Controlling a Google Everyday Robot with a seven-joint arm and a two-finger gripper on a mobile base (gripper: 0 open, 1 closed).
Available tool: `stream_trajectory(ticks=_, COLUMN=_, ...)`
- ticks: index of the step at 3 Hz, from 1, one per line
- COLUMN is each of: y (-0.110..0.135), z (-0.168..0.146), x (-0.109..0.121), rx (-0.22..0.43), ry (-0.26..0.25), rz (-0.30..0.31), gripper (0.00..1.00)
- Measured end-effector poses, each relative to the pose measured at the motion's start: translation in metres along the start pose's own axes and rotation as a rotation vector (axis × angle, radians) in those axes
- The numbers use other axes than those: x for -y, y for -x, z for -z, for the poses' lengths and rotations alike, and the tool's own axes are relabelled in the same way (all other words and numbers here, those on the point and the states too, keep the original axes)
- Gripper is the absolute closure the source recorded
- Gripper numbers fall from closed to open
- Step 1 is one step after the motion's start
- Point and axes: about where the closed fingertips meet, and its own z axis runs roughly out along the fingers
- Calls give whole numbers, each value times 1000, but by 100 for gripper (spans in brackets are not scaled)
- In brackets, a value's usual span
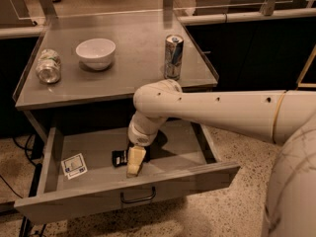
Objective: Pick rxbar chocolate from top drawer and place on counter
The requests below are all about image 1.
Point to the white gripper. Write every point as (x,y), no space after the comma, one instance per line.
(138,136)

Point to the black rxbar chocolate bar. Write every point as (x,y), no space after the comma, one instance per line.
(119,158)

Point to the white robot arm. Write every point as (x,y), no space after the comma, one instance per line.
(285,118)

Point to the grey open drawer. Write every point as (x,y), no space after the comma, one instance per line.
(180,163)

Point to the grey counter cabinet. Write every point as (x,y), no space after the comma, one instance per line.
(139,59)

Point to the white tag sticker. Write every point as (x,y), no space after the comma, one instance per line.
(74,166)

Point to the tall silver blue can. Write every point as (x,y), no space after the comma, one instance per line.
(174,45)

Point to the white ceramic bowl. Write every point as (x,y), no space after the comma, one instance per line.
(97,54)

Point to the green can lying down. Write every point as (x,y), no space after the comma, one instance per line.
(48,69)

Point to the black drawer handle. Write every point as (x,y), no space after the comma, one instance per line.
(138,199)

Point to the white horizontal rail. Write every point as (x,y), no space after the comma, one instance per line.
(246,17)

